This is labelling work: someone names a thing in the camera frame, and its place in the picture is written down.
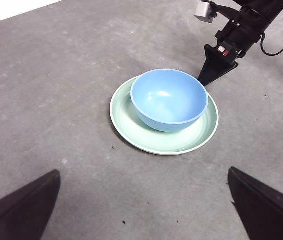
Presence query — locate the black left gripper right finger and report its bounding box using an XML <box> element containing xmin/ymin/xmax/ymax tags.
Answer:
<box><xmin>227</xmin><ymin>166</ymin><xmax>283</xmax><ymax>240</ymax></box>

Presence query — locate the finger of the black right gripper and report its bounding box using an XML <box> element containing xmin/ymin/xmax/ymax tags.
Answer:
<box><xmin>207</xmin><ymin>61</ymin><xmax>240</xmax><ymax>87</ymax></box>
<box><xmin>197</xmin><ymin>44</ymin><xmax>230</xmax><ymax>85</ymax></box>

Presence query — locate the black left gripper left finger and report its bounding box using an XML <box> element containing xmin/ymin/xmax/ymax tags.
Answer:
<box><xmin>0</xmin><ymin>169</ymin><xmax>62</xmax><ymax>240</ymax></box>

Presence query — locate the blue ribbed bowl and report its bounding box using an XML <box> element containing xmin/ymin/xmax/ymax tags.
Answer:
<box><xmin>130</xmin><ymin>68</ymin><xmax>210</xmax><ymax>133</ymax></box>

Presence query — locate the green round plate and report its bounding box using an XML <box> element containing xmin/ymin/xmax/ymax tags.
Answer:
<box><xmin>109</xmin><ymin>76</ymin><xmax>220</xmax><ymax>156</ymax></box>

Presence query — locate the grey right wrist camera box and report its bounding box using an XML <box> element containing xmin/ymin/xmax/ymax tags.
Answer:
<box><xmin>195</xmin><ymin>0</ymin><xmax>218</xmax><ymax>25</ymax></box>

